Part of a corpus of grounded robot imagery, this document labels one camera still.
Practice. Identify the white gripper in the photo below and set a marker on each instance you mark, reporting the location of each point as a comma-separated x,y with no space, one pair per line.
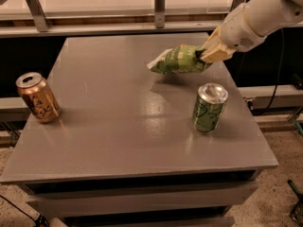
238,32

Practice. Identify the green jalapeno chip bag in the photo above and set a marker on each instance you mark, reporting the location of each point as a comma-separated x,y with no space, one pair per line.
181,59

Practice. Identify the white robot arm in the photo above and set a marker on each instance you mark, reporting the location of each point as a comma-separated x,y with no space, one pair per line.
268,16

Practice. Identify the green soda can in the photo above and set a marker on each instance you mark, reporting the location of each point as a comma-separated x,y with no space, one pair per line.
210,101

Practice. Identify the orange soda can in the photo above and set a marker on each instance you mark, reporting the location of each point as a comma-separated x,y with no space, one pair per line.
38,96

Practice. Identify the grey drawer cabinet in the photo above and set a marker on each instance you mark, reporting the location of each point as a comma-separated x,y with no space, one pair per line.
125,150

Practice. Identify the dark green floor tool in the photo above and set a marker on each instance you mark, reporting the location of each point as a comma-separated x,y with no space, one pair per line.
297,213

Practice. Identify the middle metal bracket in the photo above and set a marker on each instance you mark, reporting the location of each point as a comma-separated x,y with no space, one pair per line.
159,13

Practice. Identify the left metal bracket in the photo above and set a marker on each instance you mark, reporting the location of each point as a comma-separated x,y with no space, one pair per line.
38,15

